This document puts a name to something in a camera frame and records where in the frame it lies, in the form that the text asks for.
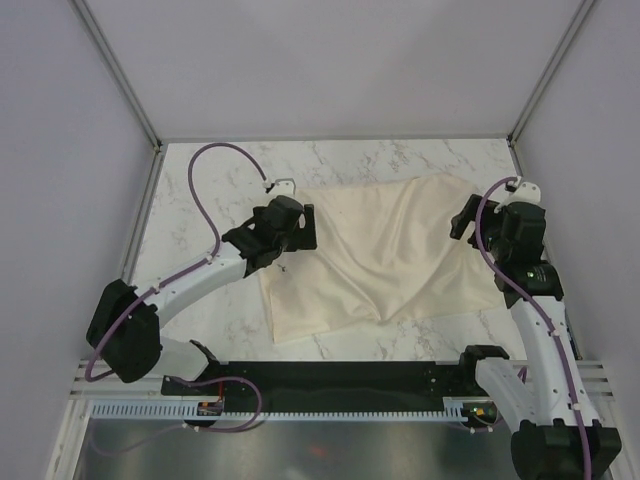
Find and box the cream satin pillowcase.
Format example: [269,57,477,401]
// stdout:
[259,174,502,343]

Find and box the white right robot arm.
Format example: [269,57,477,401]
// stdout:
[450,194,622,479]

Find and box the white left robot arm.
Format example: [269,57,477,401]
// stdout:
[86,195,317,394]

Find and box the shiny metal sheet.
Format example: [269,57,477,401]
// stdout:
[70,420,517,479]

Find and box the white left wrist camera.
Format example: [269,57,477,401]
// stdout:
[263,178,296,197]

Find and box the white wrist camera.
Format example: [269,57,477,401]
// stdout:
[502,176,541,206]
[263,178,296,197]

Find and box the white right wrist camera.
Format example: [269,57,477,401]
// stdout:
[502,176,541,206]

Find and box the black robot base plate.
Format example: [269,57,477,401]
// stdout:
[161,361,487,412]

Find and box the right aluminium frame post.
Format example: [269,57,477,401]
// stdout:
[506,0,599,147]

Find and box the aluminium frame post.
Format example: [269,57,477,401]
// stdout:
[69,0,163,152]
[506,0,599,147]

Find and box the white slotted cable duct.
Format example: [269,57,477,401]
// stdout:
[90,397,488,423]

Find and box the left aluminium frame post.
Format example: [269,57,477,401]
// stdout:
[69,0,163,152]

